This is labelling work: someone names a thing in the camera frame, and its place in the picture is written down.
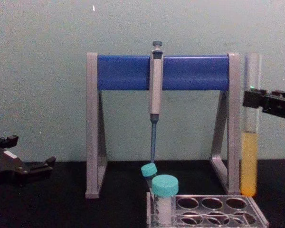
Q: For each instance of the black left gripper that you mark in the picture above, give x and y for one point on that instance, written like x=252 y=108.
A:
x=7 y=166

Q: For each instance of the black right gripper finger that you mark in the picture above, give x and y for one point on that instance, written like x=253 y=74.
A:
x=254 y=99
x=283 y=92

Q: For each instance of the glass test tube yellow liquid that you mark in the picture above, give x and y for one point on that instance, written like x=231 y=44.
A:
x=249 y=161

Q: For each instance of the grey pipette stand blue bar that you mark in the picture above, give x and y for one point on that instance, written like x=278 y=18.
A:
x=194 y=71

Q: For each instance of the black table cloth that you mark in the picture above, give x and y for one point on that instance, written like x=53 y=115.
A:
x=61 y=209

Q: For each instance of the grey pipette with blue tip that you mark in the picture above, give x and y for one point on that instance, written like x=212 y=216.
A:
x=155 y=90

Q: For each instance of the clear plastic tube rack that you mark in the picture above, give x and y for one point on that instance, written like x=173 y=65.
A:
x=251 y=209

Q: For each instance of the large tube with teal cap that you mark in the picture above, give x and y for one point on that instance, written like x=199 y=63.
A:
x=165 y=185

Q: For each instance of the small tube with teal cap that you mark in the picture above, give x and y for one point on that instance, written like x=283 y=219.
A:
x=148 y=170

